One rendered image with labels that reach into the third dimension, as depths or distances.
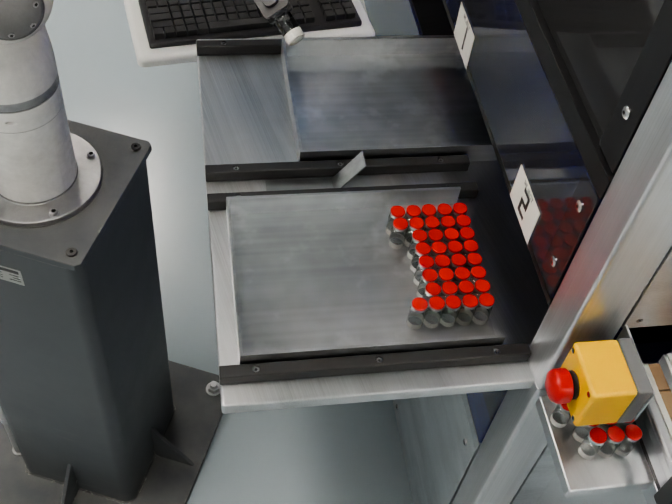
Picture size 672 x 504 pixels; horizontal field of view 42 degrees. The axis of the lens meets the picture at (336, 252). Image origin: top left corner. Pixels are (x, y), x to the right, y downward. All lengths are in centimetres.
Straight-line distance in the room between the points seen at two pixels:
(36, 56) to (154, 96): 160
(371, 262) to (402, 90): 37
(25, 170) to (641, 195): 80
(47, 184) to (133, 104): 146
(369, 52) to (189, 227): 101
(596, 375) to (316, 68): 74
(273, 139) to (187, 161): 120
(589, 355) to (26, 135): 76
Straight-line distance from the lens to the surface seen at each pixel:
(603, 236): 96
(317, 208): 127
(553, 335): 110
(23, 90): 118
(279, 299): 118
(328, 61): 152
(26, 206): 132
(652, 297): 104
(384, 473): 204
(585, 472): 113
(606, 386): 101
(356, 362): 111
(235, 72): 149
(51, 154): 127
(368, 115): 143
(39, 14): 106
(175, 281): 229
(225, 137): 137
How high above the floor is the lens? 184
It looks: 51 degrees down
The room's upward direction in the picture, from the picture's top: 8 degrees clockwise
